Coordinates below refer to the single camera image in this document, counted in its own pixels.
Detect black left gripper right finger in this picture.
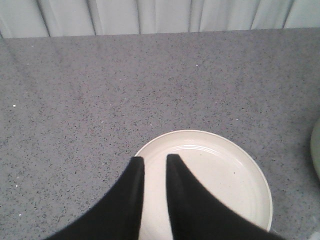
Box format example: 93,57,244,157
166,154,281,240

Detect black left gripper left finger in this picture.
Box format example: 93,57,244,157
47,156,145,240

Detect white round plate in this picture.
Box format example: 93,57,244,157
137,129,273,240

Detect green electric cooking pot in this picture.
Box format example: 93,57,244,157
310,119,320,178

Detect white pleated curtain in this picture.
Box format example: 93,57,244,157
0,0,320,38

